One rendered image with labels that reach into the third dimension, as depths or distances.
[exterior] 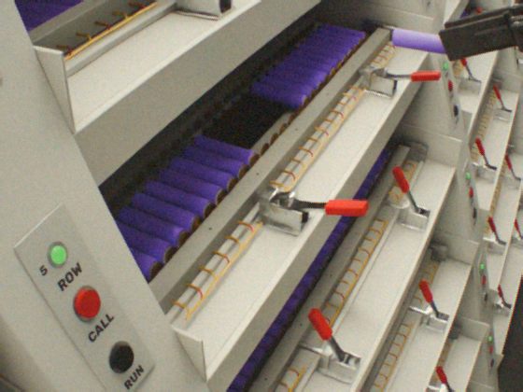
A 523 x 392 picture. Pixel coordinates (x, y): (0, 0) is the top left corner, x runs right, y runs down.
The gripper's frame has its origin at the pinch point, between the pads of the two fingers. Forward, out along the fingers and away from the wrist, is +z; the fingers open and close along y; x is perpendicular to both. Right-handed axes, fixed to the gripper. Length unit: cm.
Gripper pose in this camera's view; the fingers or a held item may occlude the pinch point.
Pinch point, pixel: (479, 33)
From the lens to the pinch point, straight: 56.8
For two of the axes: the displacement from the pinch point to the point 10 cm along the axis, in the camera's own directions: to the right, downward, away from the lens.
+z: -7.7, 1.3, 6.3
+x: -4.4, -8.2, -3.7
